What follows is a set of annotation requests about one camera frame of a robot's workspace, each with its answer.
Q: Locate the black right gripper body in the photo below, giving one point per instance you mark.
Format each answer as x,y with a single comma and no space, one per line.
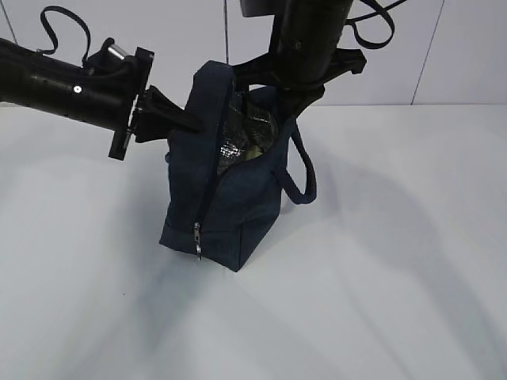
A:
298,73

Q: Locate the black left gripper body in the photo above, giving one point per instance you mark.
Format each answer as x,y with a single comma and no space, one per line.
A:
143,60

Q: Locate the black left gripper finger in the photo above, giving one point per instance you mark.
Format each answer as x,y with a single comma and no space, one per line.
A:
156,116

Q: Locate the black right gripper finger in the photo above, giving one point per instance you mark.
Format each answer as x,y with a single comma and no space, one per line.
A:
296,101

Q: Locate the glass container green lid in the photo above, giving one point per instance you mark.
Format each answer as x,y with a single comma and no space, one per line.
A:
252,152

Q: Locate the dark blue lunch bag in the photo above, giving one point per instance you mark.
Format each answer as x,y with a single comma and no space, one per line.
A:
223,216

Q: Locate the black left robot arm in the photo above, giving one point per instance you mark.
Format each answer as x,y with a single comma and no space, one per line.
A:
109,91

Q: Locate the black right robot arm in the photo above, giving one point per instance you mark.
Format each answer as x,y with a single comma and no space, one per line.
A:
303,54

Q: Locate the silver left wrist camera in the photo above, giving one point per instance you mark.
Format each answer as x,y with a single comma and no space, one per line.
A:
107,60

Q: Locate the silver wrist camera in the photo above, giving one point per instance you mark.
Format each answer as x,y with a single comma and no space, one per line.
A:
261,8
107,60

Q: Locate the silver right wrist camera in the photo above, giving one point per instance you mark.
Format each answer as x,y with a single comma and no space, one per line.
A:
261,8

